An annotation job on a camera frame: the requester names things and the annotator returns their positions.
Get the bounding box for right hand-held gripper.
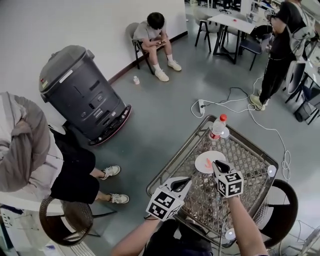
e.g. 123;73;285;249
211;159;244;199

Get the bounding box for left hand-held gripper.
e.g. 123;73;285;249
145;175;193;222

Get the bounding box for white round plate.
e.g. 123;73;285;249
194;150;227;174

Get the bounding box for person's right forearm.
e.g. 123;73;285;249
226;195;269;256

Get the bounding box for person's left forearm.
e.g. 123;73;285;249
110;216;161;256

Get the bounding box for wicker table with glass top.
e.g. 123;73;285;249
145;114;280;249

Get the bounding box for red-capped water bottle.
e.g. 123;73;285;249
208;113;228;142

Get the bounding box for person's dark shorts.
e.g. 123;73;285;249
144;219;214;256

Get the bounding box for white power strip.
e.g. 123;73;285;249
197;98;207;116

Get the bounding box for black round-back chair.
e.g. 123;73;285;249
259;178;300;250

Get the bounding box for black waste bin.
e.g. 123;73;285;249
294;101;313;124

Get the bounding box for brown wicker chair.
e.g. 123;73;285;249
38;195;119;249

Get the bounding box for dark blue padded chair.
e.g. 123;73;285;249
239;31;274;72

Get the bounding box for dark grey wheeled robot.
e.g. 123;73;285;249
38;44;132;147

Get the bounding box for grey shell chair black legs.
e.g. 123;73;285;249
194;8;219;47
124;22;156;76

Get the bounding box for white square table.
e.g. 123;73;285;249
207;13;262;65

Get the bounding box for white power cable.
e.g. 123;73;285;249
190;74;293;181

